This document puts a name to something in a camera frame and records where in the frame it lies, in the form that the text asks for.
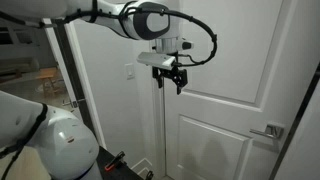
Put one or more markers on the white panelled door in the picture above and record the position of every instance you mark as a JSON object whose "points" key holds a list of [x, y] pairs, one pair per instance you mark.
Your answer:
{"points": [[230, 66]]}

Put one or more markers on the white open door dark edge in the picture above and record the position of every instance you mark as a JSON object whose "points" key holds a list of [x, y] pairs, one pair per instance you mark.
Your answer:
{"points": [[75, 80]]}

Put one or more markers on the beige sofa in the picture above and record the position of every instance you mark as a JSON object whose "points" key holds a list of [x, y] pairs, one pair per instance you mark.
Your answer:
{"points": [[16, 66]]}

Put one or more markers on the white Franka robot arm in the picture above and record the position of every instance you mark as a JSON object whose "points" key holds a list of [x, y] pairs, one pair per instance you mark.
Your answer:
{"points": [[66, 143]]}

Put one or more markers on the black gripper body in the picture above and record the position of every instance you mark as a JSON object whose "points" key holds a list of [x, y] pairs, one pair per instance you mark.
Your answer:
{"points": [[173, 72]]}

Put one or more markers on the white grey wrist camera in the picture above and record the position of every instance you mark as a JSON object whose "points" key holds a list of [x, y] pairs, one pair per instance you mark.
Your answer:
{"points": [[156, 60]]}

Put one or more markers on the silver door latch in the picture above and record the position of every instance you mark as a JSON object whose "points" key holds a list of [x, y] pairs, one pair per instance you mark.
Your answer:
{"points": [[74, 103]]}

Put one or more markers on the white rocker light switch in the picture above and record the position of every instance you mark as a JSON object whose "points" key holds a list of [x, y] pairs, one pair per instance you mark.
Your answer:
{"points": [[129, 71]]}

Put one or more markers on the wooden stool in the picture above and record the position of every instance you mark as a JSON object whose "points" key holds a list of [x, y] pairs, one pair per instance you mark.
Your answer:
{"points": [[50, 78]]}

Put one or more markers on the black clamp orange tips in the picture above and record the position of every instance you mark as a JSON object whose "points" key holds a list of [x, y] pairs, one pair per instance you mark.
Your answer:
{"points": [[115, 161]]}

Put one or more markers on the small black clamp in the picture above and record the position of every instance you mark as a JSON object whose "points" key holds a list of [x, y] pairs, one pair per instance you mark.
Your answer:
{"points": [[149, 175]]}

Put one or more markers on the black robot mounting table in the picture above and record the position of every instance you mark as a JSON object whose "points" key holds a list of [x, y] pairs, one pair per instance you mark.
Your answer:
{"points": [[123, 171]]}

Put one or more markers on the white door frame trim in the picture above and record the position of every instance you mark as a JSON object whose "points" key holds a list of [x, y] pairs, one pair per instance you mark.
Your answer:
{"points": [[158, 126]]}

